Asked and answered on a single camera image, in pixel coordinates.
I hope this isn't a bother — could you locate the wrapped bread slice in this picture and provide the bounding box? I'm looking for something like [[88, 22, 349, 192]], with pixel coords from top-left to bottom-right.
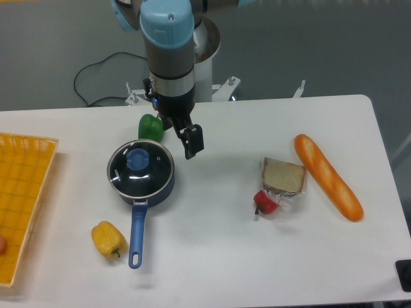
[[261, 157, 307, 212]]

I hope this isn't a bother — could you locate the yellow woven basket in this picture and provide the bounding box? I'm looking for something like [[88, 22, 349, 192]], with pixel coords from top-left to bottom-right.
[[1, 132, 58, 287]]

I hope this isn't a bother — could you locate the blue saucepan with handle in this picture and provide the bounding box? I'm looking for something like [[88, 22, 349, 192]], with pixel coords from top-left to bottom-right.
[[111, 174, 175, 269]]

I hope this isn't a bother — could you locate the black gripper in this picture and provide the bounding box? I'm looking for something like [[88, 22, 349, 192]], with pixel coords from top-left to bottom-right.
[[143, 78, 204, 160]]

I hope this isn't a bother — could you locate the yellow bell pepper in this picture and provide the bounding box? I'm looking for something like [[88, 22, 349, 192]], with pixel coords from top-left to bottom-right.
[[91, 221, 128, 259]]

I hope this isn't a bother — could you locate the orange baguette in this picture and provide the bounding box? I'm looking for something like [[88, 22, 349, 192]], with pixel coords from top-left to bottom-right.
[[293, 134, 364, 222]]

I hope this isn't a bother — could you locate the green bell pepper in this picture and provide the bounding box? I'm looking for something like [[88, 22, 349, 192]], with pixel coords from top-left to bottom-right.
[[138, 114, 164, 142]]

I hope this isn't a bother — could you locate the red bell pepper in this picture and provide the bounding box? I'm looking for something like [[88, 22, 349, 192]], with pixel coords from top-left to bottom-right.
[[254, 191, 279, 215]]

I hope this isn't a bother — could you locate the black cable on floor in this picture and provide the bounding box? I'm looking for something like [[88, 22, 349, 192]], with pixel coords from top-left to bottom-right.
[[73, 51, 148, 108]]

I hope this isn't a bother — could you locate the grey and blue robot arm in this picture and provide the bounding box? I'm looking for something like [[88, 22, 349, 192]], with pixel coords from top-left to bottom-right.
[[111, 0, 246, 159]]

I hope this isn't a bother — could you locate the black device at table edge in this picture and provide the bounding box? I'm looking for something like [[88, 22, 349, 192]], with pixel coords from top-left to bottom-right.
[[395, 259, 411, 293]]

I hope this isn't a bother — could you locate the glass pot lid blue knob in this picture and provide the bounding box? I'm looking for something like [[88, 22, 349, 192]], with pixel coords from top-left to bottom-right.
[[107, 139, 175, 198]]

